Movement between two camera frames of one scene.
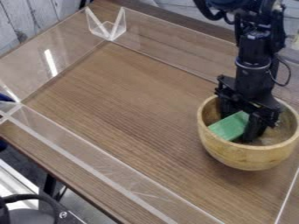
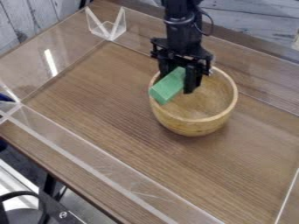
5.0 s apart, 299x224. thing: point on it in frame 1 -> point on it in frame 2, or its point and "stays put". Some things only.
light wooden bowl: [255, 155] -> [200, 113]
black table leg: [51, 185] stays put
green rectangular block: [230, 126] -> [170, 86]
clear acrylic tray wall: [104, 89] stays put
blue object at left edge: [5, 98] stays put
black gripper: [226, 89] -> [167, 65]
